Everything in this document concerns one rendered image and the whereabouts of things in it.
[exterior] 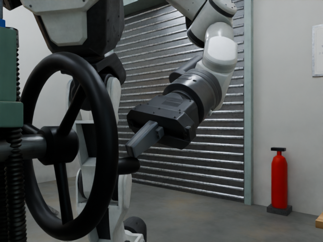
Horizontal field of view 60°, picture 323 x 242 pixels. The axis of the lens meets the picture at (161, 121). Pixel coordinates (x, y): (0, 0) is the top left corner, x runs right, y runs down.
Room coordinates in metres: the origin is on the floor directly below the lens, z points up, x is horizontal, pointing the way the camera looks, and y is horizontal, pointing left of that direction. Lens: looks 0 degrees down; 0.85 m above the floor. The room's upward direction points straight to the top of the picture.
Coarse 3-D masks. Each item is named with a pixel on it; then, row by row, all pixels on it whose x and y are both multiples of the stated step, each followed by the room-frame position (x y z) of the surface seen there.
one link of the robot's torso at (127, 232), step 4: (128, 232) 1.27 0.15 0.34; (128, 236) 1.25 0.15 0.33; (132, 236) 1.25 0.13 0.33; (136, 236) 1.25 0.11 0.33; (140, 236) 1.24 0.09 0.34; (128, 240) 1.25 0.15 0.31; (132, 240) 1.25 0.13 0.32; (136, 240) 1.20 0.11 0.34; (140, 240) 1.23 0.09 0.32; (144, 240) 1.26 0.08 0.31
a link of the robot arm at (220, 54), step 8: (208, 40) 0.57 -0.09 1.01; (216, 40) 0.57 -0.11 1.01; (224, 40) 0.57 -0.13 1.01; (232, 40) 0.58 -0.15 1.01; (208, 48) 0.54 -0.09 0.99; (216, 48) 0.54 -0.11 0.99; (224, 48) 0.54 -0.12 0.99; (232, 48) 0.55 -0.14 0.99; (208, 56) 0.52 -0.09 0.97; (216, 56) 0.52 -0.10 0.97; (224, 56) 0.52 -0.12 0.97; (232, 56) 0.53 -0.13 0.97; (208, 64) 0.52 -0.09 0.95; (216, 64) 0.51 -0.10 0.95; (224, 64) 0.51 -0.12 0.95; (232, 64) 0.52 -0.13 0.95; (224, 72) 0.52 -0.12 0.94
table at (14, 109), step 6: (0, 102) 0.31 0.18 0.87; (6, 102) 0.32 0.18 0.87; (12, 102) 0.32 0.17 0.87; (18, 102) 0.33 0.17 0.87; (0, 108) 0.31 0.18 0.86; (6, 108) 0.32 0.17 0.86; (12, 108) 0.32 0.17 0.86; (18, 108) 0.32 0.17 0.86; (0, 114) 0.31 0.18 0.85; (6, 114) 0.32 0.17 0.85; (12, 114) 0.32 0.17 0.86; (18, 114) 0.32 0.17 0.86; (0, 120) 0.31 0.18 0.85; (6, 120) 0.32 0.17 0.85; (12, 120) 0.32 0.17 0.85; (18, 120) 0.32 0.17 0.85; (0, 126) 0.31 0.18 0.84; (6, 126) 0.32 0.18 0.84; (12, 126) 0.32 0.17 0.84; (18, 126) 0.33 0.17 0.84
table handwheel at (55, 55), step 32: (64, 64) 0.40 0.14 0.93; (32, 96) 0.50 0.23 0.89; (96, 96) 0.35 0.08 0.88; (32, 128) 0.49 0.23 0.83; (64, 128) 0.41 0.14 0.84; (96, 128) 0.35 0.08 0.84; (0, 160) 0.37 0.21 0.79; (32, 160) 0.53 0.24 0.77; (64, 160) 0.43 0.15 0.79; (96, 160) 0.35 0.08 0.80; (32, 192) 0.49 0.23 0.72; (64, 192) 0.42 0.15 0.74; (96, 192) 0.35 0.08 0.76; (64, 224) 0.41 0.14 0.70; (96, 224) 0.37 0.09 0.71
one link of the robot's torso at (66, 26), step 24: (24, 0) 0.79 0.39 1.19; (48, 0) 0.77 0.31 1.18; (72, 0) 0.76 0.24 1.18; (96, 0) 0.77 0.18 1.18; (120, 0) 0.91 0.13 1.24; (48, 24) 0.81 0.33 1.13; (72, 24) 0.80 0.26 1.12; (96, 24) 0.81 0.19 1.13; (120, 24) 0.98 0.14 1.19; (72, 48) 0.84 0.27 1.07; (96, 48) 0.85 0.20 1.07
